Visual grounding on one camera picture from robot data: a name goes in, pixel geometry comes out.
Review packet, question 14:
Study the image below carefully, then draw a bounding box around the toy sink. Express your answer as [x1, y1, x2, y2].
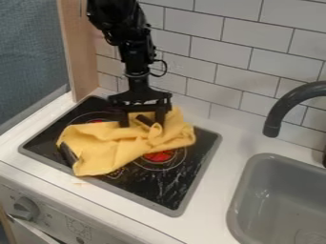
[225, 152, 326, 244]

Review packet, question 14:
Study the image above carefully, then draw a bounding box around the yellow cloth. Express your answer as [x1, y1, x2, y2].
[54, 106, 198, 177]

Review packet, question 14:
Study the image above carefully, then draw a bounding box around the toy stove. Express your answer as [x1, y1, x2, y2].
[16, 94, 225, 218]

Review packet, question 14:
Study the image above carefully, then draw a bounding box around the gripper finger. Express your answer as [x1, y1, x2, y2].
[153, 105, 169, 126]
[116, 109, 132, 129]

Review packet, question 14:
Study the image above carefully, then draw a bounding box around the tap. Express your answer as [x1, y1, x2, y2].
[260, 80, 326, 169]

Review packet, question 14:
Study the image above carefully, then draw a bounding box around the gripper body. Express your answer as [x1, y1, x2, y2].
[107, 71, 175, 113]

